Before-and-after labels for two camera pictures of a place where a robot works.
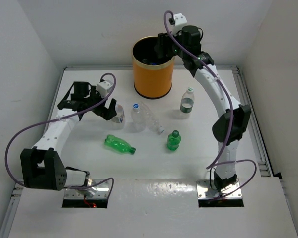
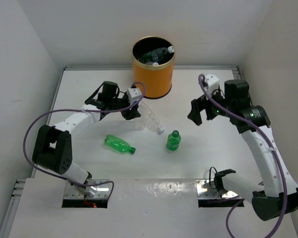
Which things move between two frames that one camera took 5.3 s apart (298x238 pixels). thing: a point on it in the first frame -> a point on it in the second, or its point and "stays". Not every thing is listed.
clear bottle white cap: x=149 y=117 stays
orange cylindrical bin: x=152 y=76 stays
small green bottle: x=173 y=141 stays
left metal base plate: x=100 y=190 stays
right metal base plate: x=204 y=192 stays
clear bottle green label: x=186 y=104 -> x=157 y=55
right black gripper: x=164 y=39 -> x=197 y=105
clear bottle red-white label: x=118 y=121 -> x=152 y=63
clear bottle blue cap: x=138 y=120 stays
